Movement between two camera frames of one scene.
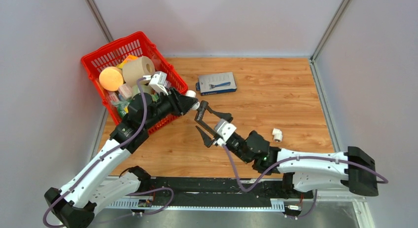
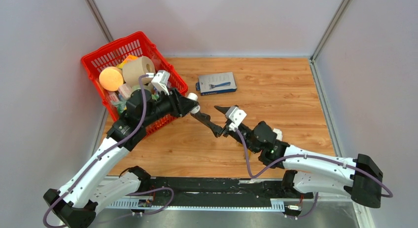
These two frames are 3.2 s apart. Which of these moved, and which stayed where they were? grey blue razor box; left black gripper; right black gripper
Moved: right black gripper
Stayed: grey blue razor box; left black gripper
